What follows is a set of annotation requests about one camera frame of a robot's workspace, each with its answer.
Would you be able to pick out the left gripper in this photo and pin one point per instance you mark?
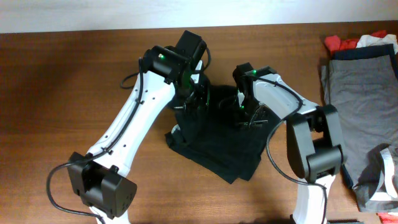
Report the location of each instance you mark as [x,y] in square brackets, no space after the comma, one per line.
[198,101]

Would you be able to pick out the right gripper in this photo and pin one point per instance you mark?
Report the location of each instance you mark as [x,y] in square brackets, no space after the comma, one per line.
[242,119]

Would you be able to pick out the black shorts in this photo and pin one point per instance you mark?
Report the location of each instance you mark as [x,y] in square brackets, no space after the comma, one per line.
[223,138]

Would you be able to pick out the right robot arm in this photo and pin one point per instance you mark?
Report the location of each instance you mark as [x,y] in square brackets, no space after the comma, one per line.
[315,146]

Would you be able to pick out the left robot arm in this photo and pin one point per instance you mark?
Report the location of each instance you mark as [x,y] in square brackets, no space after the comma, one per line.
[170,77]

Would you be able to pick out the red garment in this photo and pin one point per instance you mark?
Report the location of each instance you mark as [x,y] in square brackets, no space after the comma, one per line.
[334,43]

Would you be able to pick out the grey shorts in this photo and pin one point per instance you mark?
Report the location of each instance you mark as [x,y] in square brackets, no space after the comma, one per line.
[364,92]

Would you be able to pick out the white garment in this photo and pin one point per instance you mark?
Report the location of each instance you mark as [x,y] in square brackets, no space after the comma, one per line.
[369,40]

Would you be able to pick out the navy blue garment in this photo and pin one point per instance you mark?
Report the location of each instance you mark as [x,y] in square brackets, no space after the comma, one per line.
[367,53]

